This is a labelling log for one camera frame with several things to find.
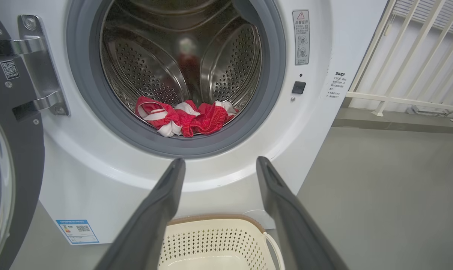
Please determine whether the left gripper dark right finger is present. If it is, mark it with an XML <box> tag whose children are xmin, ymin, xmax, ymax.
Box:
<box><xmin>256</xmin><ymin>156</ymin><xmax>349</xmax><ymax>270</ymax></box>

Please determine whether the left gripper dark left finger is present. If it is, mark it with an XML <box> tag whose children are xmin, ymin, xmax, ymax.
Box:
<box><xmin>95</xmin><ymin>157</ymin><xmax>187</xmax><ymax>270</ymax></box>

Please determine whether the red and white garment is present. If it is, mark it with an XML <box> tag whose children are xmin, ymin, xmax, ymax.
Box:
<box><xmin>135</xmin><ymin>96</ymin><xmax>239</xmax><ymax>138</ymax></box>

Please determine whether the washing machine door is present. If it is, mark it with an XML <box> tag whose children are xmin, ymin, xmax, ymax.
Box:
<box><xmin>0</xmin><ymin>4</ymin><xmax>46</xmax><ymax>270</ymax></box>

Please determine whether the cream perforated basket brown rim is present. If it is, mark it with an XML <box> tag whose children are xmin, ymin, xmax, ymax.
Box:
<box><xmin>158</xmin><ymin>214</ymin><xmax>286</xmax><ymax>270</ymax></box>

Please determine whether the white front-load washing machine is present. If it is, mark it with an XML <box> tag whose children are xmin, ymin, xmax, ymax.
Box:
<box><xmin>0</xmin><ymin>0</ymin><xmax>389</xmax><ymax>246</ymax></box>

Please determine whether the grey rubber door gasket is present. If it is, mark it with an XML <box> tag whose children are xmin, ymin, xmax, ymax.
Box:
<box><xmin>66</xmin><ymin>0</ymin><xmax>287</xmax><ymax>159</ymax></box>

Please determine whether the metal door hinge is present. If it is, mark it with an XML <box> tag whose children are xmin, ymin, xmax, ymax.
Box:
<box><xmin>9</xmin><ymin>14</ymin><xmax>70</xmax><ymax>117</ymax></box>

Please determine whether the QR code label sticker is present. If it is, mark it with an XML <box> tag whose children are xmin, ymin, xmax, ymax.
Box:
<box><xmin>0</xmin><ymin>59</ymin><xmax>21</xmax><ymax>80</ymax></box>

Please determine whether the blue energy label sticker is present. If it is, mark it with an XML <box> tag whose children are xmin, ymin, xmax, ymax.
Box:
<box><xmin>56</xmin><ymin>219</ymin><xmax>100</xmax><ymax>245</ymax></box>

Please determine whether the stainless steel perforated drum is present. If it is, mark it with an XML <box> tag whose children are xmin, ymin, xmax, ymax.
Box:
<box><xmin>100</xmin><ymin>0</ymin><xmax>263</xmax><ymax>136</ymax></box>

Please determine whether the white metal railing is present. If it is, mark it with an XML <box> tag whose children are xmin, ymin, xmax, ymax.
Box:
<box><xmin>345</xmin><ymin>0</ymin><xmax>453</xmax><ymax>125</ymax></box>

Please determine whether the grey warning sticker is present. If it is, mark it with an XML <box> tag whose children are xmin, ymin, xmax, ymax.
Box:
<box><xmin>292</xmin><ymin>9</ymin><xmax>310</xmax><ymax>66</ymax></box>

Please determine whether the grey ribbed window blind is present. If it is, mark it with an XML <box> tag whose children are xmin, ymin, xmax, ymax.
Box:
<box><xmin>393</xmin><ymin>0</ymin><xmax>453</xmax><ymax>36</ymax></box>

